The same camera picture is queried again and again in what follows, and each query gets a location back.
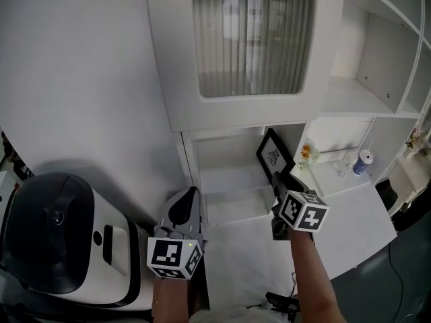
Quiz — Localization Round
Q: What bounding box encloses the white and black appliance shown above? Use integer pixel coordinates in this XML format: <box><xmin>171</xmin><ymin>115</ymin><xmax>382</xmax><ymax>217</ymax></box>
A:
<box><xmin>0</xmin><ymin>172</ymin><xmax>153</xmax><ymax>312</ymax></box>

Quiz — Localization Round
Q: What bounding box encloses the orange flower arrangement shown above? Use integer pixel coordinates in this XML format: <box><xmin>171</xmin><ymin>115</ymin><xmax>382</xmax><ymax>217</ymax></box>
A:
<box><xmin>297</xmin><ymin>138</ymin><xmax>321</xmax><ymax>172</ymax></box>

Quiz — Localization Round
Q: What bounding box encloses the blue patterned cup with straw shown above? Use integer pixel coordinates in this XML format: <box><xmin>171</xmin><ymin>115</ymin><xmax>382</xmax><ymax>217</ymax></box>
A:
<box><xmin>352</xmin><ymin>139</ymin><xmax>376</xmax><ymax>176</ymax></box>

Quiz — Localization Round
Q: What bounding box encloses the small black device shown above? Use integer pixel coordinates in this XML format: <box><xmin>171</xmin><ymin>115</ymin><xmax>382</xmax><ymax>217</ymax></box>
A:
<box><xmin>265</xmin><ymin>291</ymin><xmax>301</xmax><ymax>314</ymax></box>

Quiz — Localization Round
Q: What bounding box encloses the black chair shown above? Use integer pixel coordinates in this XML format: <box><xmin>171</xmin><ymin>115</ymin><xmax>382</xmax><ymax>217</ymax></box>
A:
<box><xmin>374</xmin><ymin>177</ymin><xmax>431</xmax><ymax>233</ymax></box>

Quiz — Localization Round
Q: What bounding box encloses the pink flower bouquet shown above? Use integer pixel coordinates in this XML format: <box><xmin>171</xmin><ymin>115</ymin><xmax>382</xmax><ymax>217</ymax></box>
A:
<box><xmin>405</xmin><ymin>126</ymin><xmax>426</xmax><ymax>159</ymax></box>

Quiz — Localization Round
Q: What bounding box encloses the clear glass ornament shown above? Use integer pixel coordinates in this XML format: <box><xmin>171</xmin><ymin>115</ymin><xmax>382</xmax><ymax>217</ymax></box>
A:
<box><xmin>337</xmin><ymin>151</ymin><xmax>358</xmax><ymax>178</ymax></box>

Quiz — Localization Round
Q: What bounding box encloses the white shelf unit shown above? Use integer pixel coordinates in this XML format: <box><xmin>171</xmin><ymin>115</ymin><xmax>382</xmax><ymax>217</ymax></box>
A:
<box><xmin>145</xmin><ymin>0</ymin><xmax>431</xmax><ymax>227</ymax></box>

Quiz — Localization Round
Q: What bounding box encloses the person's left forearm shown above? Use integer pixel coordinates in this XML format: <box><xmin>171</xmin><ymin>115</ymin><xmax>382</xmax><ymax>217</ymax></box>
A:
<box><xmin>151</xmin><ymin>275</ymin><xmax>193</xmax><ymax>323</ymax></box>

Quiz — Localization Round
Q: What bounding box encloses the ribbed glass cabinet door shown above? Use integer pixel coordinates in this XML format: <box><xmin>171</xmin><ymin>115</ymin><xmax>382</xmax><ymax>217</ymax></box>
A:
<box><xmin>190</xmin><ymin>0</ymin><xmax>317</xmax><ymax>99</ymax></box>

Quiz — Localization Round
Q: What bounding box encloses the person's light clothing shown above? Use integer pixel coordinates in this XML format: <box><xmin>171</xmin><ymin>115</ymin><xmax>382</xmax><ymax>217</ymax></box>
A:
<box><xmin>188</xmin><ymin>305</ymin><xmax>298</xmax><ymax>323</ymax></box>

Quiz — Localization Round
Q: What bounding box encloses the person's right forearm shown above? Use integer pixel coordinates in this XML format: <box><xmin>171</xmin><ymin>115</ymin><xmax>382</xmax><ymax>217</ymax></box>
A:
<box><xmin>288</xmin><ymin>229</ymin><xmax>350</xmax><ymax>323</ymax></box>

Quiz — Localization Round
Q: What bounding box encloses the black picture frame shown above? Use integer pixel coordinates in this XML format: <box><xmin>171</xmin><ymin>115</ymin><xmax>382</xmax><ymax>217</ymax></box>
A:
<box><xmin>256</xmin><ymin>127</ymin><xmax>296</xmax><ymax>182</ymax></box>

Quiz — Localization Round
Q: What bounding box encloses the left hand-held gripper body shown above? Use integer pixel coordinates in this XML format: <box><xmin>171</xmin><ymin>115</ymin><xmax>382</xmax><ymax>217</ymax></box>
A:
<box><xmin>147</xmin><ymin>186</ymin><xmax>208</xmax><ymax>280</ymax></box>

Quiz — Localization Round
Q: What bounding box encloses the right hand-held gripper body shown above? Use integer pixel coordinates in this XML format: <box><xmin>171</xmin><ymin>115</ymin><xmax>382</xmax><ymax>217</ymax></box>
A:
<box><xmin>271</xmin><ymin>174</ymin><xmax>330</xmax><ymax>242</ymax></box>

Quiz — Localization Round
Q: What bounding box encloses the black floor cable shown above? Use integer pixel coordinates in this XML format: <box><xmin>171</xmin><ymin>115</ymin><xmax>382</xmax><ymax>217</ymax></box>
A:
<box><xmin>388</xmin><ymin>243</ymin><xmax>416</xmax><ymax>323</ymax></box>

